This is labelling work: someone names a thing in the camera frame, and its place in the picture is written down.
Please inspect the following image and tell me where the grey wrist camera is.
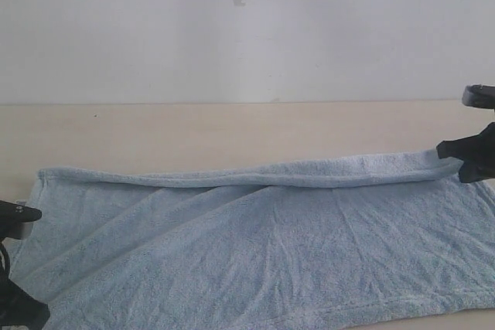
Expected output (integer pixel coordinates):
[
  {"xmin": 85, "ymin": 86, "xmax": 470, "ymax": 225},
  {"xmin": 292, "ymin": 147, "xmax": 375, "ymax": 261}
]
[
  {"xmin": 461, "ymin": 84, "xmax": 495, "ymax": 110},
  {"xmin": 1, "ymin": 200, "xmax": 43, "ymax": 240}
]

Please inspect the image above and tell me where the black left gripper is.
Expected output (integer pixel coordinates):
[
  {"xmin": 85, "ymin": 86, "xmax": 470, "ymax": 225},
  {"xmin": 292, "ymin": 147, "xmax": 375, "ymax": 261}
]
[{"xmin": 1, "ymin": 244, "xmax": 50, "ymax": 330}]

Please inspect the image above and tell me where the light blue fleece towel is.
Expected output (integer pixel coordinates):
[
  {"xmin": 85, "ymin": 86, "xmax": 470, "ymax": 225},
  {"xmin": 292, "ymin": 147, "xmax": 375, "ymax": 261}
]
[{"xmin": 8, "ymin": 151, "xmax": 494, "ymax": 329}]

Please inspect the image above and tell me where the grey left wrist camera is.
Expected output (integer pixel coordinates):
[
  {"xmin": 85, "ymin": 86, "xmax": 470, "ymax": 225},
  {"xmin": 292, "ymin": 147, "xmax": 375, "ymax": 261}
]
[{"xmin": 1, "ymin": 200, "xmax": 43, "ymax": 240}]

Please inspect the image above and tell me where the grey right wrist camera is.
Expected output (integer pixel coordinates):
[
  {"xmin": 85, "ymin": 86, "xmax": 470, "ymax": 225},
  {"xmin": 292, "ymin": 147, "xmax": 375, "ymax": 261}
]
[{"xmin": 461, "ymin": 84, "xmax": 495, "ymax": 110}]

